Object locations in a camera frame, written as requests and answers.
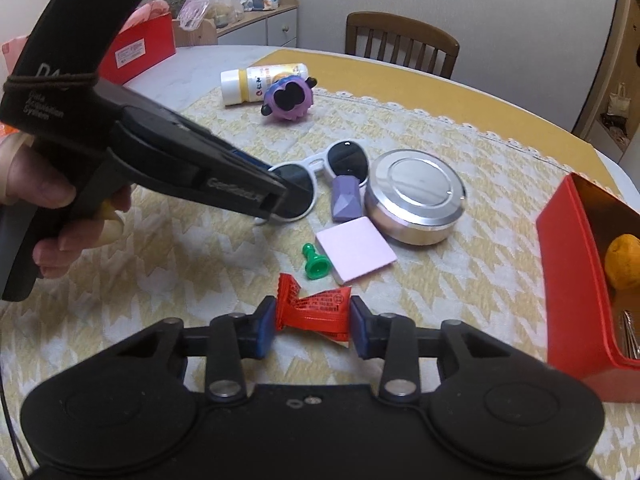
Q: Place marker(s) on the pink square pad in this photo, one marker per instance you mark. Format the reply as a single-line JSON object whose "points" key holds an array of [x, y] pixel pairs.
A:
{"points": [[355, 250]]}

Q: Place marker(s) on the purple sheep toy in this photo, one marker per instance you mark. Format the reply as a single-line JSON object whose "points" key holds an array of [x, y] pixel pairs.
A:
{"points": [[287, 97]]}

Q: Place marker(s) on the red snack packet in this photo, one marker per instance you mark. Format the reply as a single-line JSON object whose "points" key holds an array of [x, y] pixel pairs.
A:
{"points": [[312, 312]]}

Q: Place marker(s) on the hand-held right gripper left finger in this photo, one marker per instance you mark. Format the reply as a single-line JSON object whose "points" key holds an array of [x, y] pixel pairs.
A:
{"points": [[265, 331]]}

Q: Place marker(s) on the silver metal item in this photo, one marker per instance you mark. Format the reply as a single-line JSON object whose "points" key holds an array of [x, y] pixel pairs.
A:
{"points": [[631, 335]]}

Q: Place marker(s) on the red labelled box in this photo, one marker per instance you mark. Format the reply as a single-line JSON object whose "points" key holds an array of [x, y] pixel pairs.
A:
{"points": [[145, 47]]}

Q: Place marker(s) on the clear plastic bag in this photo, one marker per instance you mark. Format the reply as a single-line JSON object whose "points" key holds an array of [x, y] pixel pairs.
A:
{"points": [[197, 7]]}

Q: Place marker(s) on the brown elastic band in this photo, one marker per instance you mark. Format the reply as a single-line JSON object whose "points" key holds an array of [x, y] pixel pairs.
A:
{"points": [[50, 81]]}

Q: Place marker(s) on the silver round tin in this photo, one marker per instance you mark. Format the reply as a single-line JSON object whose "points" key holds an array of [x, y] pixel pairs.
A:
{"points": [[412, 185]]}

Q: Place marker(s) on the white yellow bottle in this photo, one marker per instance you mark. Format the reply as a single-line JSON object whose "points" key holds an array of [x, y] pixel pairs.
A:
{"points": [[240, 85]]}

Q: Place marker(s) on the green pawn piece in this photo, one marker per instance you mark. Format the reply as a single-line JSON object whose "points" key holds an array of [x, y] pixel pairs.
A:
{"points": [[315, 266]]}

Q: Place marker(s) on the yellow tablecloth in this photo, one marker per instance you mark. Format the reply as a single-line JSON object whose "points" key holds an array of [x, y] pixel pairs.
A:
{"points": [[500, 105]]}

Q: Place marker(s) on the wooden shelf unit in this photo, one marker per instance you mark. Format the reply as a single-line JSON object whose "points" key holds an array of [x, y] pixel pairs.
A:
{"points": [[622, 35]]}

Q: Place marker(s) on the white low cabinet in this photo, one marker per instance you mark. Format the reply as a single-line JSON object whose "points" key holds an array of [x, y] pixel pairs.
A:
{"points": [[270, 22]]}

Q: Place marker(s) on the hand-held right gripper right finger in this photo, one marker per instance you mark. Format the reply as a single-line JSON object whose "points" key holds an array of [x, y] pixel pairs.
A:
{"points": [[361, 331]]}

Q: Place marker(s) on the beige tote bag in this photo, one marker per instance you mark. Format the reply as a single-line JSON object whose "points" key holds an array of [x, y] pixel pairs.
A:
{"points": [[617, 110]]}

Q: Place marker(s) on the wooden chair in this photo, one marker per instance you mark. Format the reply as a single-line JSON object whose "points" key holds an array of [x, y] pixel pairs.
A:
{"points": [[400, 42]]}

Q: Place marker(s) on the person's left hand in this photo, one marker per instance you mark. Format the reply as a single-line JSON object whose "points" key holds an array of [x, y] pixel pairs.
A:
{"points": [[45, 185]]}

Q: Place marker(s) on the purple faceted case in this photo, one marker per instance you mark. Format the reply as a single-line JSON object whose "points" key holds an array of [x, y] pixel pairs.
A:
{"points": [[346, 199]]}

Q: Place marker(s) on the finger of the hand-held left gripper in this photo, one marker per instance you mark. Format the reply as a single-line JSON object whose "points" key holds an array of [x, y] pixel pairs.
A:
{"points": [[289, 200], [240, 156]]}

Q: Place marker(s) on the white sunglasses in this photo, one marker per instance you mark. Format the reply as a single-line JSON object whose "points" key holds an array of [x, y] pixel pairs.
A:
{"points": [[350, 160]]}

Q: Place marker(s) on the orange mandarin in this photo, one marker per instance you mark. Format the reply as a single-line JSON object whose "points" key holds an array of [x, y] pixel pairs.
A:
{"points": [[624, 262]]}

